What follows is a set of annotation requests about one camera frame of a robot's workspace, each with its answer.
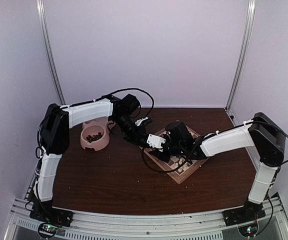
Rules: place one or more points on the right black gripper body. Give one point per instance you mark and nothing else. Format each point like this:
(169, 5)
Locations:
(177, 149)

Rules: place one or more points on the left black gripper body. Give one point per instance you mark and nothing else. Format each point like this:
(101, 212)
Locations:
(132, 133)

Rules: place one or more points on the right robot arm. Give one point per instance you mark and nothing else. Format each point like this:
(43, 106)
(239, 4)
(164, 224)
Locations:
(259, 132)

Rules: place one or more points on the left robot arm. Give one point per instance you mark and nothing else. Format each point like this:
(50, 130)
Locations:
(54, 136)

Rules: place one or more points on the white chess pieces group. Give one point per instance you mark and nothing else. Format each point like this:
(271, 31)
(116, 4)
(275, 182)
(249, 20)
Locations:
(180, 165)

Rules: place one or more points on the wooden chess board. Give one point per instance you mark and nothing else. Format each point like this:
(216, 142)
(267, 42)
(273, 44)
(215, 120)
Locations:
(176, 131)

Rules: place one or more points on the pile of dark chess pieces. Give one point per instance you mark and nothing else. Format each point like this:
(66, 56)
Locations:
(95, 137)

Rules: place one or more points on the right circuit board with LEDs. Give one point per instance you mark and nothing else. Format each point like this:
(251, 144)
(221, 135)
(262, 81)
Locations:
(248, 231)

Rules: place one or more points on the circuit board with leds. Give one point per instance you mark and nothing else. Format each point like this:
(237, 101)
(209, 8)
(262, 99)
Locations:
(248, 231)
(47, 229)

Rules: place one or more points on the left circuit board with LEDs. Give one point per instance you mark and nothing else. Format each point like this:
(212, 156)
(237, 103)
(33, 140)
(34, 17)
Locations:
(47, 229)

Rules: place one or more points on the pink double pet bowl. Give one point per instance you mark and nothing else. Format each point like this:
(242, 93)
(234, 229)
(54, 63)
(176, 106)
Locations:
(95, 133)

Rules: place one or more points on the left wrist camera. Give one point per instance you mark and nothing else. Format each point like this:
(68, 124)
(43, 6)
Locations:
(142, 122)

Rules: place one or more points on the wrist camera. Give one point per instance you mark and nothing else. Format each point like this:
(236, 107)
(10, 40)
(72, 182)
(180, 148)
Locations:
(142, 122)
(155, 141)

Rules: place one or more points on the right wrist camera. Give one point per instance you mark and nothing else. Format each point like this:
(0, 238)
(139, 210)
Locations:
(155, 141)

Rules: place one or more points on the right aluminium frame post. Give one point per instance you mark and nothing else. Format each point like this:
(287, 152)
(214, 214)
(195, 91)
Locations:
(248, 28)

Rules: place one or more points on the aluminium frame post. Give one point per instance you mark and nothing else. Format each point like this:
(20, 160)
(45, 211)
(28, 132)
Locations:
(248, 28)
(49, 54)

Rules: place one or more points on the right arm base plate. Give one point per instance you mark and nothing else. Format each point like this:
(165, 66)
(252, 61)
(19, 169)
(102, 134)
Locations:
(239, 216)

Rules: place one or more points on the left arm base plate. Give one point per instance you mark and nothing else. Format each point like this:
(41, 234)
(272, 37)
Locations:
(55, 216)

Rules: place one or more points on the front aluminium rail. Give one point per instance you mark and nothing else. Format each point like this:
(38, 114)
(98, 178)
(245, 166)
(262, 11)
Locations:
(195, 226)

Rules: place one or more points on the left aluminium frame post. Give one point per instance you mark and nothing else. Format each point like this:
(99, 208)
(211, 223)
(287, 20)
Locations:
(49, 54)

